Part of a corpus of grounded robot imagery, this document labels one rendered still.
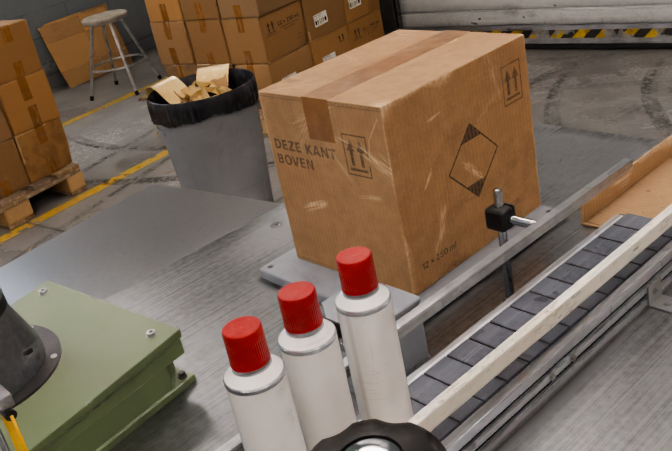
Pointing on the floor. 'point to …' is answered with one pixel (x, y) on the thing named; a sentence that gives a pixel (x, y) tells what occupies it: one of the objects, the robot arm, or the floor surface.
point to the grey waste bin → (221, 154)
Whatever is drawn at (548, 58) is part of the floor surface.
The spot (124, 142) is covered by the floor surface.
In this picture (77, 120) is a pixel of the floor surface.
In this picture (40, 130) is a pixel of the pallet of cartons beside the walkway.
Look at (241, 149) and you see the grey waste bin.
